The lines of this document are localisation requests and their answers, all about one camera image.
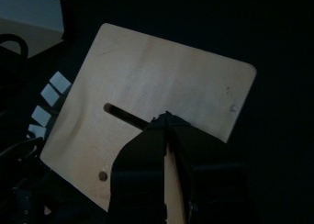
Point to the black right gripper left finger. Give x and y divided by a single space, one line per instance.
139 172

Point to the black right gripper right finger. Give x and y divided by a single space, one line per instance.
212 178

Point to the light wooden drawer front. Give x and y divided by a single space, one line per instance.
163 77

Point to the white box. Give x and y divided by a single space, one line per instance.
31 19

